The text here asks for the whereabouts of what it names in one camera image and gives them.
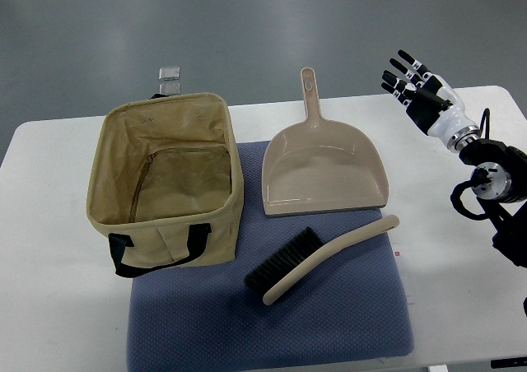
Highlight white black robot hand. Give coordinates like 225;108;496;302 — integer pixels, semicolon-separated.
381;49;482;153

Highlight beige brush black bristles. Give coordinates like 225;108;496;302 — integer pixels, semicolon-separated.
244;215;399;306

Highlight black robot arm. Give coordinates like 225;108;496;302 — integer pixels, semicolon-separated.
450;138;526;267

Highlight yellow fabric bag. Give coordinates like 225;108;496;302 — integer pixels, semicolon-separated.
86;93;244;278

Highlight beige plastic dustpan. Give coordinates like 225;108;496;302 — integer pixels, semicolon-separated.
261;67;389;216

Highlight lower metal floor plate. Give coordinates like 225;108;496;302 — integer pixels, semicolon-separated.
159;81;180;95

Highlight blue cushion mat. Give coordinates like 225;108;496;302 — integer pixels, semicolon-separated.
127;142;414;371

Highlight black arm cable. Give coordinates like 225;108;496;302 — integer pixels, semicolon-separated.
477;107;492;139

